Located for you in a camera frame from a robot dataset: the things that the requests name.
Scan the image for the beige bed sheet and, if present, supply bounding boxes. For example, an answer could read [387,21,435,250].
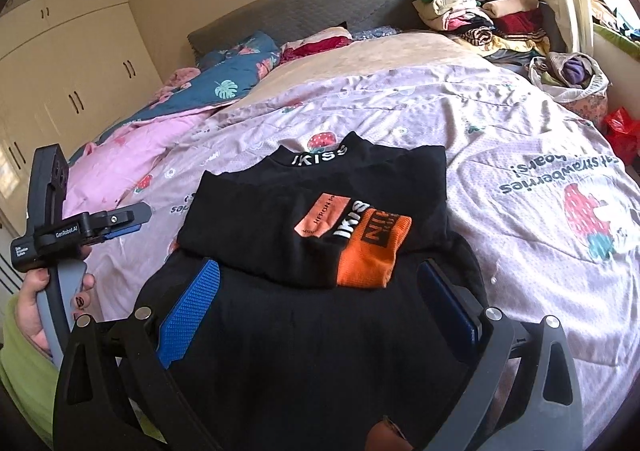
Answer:
[230,32,482,110]

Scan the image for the grey quilted headboard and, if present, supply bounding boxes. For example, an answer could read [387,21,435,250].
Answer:
[186,0,422,59]

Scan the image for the pink floral quilt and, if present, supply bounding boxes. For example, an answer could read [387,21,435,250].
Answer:
[63,107,213,217]

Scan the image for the lilac strawberry print duvet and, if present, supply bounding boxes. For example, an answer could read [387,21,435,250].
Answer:
[89,60,639,443]

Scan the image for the red plastic bag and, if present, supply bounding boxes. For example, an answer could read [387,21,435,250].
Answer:
[604,107,640,165]

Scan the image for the left hand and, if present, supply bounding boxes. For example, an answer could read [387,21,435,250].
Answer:
[13,245,97,357]

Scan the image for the teal leaf print blanket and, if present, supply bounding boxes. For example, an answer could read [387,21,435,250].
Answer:
[96,32,281,145]

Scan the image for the black sweater orange cuffs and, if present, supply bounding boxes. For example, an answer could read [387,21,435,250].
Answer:
[137,133,486,450]

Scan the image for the clothes on window sill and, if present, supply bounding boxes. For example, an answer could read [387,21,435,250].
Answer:
[590,0,639,42]

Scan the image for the right hand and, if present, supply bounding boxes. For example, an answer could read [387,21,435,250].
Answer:
[364,416,413,451]

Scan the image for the bag with purple clothes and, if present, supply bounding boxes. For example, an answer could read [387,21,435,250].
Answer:
[528,52,610,129]

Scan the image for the cream wardrobe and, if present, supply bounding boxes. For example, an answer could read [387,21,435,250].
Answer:
[1,0,160,233]

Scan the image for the pile of folded clothes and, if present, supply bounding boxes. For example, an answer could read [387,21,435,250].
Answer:
[412,0,567,59]

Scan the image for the green left sleeve forearm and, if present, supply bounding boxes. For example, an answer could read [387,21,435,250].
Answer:
[1,295,58,449]

